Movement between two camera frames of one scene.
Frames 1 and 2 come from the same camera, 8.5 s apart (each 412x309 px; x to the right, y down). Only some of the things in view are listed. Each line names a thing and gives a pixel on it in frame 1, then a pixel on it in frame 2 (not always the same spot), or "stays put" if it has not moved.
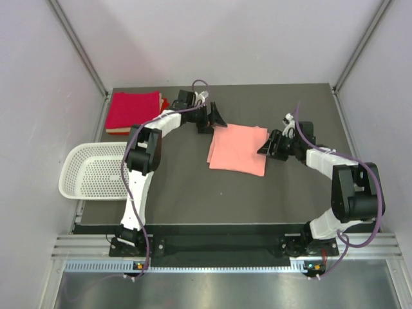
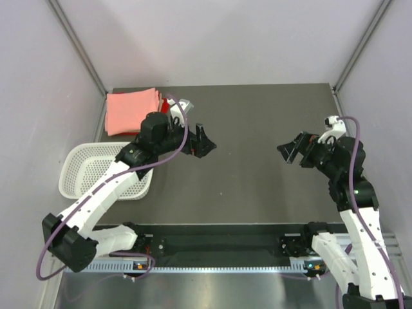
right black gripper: [277, 138] -> [305, 143]
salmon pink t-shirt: [234, 148] -> [125, 111]
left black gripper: [212, 118] -> [198, 144]
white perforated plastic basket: [93, 171] stays put
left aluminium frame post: [77, 44] stays put
